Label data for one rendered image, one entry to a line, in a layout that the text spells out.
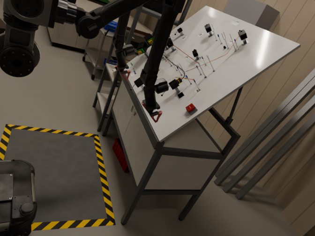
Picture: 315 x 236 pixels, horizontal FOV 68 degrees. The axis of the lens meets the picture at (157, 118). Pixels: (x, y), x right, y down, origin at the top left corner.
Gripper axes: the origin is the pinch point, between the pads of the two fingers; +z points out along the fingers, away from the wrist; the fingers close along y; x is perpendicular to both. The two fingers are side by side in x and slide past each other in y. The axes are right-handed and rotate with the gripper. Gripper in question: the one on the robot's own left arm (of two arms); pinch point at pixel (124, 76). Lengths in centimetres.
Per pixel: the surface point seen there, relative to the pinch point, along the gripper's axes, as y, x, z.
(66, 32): 332, 17, 72
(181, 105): -36.0, -26.3, 12.3
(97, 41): 332, -35, 103
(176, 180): -54, -11, 68
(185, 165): -54, -19, 54
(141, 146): -29, 4, 45
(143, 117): -20.0, -3.0, 25.6
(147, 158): -43, 5, 43
